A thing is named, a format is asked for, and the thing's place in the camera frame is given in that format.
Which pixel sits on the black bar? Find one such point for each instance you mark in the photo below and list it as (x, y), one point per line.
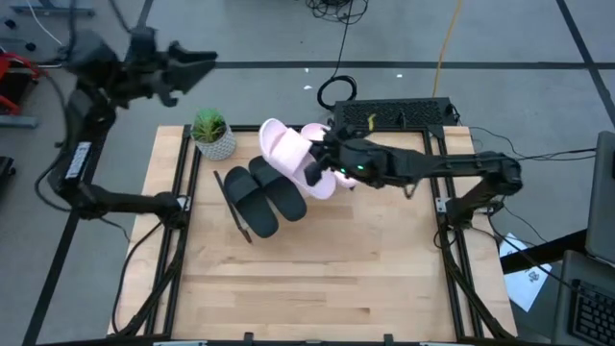
(543, 252)

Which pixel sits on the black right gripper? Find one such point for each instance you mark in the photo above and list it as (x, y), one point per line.
(360, 158)

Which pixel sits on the black perforated computer case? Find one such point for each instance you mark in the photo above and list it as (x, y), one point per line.
(408, 113)

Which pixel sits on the yellow tag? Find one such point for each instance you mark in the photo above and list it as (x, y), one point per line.
(371, 121)

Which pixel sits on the black slide sandal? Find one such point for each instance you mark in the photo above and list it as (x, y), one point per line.
(252, 204)
(281, 192)

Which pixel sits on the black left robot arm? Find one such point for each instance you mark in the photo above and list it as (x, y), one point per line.
(120, 202)

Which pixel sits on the white paper sheet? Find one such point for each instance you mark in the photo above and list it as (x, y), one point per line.
(523, 283)

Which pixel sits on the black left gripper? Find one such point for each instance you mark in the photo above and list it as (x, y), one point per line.
(149, 72)

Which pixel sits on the green plant in white pot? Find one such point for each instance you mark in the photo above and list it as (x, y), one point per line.
(214, 139)

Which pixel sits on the black aluminium table frame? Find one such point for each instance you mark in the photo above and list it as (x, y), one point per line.
(240, 128)

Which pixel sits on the grey laptop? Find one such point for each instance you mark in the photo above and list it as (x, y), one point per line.
(603, 202)

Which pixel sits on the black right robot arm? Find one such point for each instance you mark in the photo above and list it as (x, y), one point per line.
(447, 163)

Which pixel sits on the black caster wheel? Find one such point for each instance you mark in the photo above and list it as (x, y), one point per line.
(10, 24)
(31, 47)

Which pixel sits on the red cart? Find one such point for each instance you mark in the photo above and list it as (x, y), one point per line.
(12, 91)

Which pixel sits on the pink slide sandal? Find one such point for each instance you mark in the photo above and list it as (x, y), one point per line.
(288, 149)
(312, 132)

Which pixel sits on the grey floor bar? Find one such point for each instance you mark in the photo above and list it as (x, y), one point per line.
(17, 122)

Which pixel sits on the grey stand base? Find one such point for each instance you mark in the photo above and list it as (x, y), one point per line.
(43, 8)

